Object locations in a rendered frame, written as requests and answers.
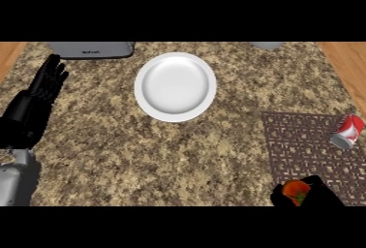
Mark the red tomato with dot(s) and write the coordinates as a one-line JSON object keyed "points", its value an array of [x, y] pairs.
{"points": [[296, 192]]}

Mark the brown patterned placemat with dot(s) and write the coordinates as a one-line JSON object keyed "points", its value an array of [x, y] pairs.
{"points": [[311, 148]]}

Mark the grey appliance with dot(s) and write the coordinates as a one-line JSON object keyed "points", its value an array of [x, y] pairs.
{"points": [[91, 49]]}

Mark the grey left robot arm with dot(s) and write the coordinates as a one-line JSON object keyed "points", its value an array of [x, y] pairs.
{"points": [[14, 180]]}

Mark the white oval plate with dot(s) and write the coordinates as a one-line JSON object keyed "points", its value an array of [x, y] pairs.
{"points": [[175, 86]]}

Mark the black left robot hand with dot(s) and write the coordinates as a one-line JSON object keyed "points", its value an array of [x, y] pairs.
{"points": [[30, 100]]}

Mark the red and white can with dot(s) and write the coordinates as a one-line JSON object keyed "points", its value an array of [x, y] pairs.
{"points": [[347, 131]]}

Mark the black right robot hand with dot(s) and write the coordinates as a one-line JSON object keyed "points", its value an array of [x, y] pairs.
{"points": [[325, 195]]}

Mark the pale grey round object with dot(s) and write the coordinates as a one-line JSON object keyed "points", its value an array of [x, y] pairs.
{"points": [[268, 45]]}

